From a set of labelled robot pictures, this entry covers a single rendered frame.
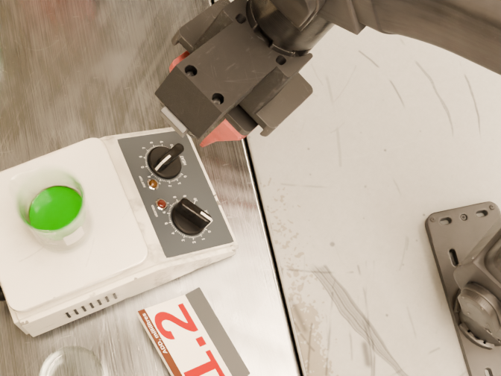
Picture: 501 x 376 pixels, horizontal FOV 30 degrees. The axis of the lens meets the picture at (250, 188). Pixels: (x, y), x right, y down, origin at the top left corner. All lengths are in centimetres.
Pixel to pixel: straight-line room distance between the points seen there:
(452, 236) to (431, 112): 13
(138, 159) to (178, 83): 22
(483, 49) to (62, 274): 40
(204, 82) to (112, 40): 34
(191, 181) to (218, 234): 5
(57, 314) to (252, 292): 18
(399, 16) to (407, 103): 39
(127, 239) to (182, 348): 11
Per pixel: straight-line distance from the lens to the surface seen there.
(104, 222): 78
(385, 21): 56
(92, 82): 92
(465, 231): 88
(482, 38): 51
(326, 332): 85
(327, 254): 86
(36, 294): 77
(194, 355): 82
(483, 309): 74
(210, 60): 62
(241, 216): 87
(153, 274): 79
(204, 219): 80
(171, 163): 83
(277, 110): 70
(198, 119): 62
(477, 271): 73
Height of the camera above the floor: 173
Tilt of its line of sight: 71 degrees down
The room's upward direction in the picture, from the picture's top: 6 degrees clockwise
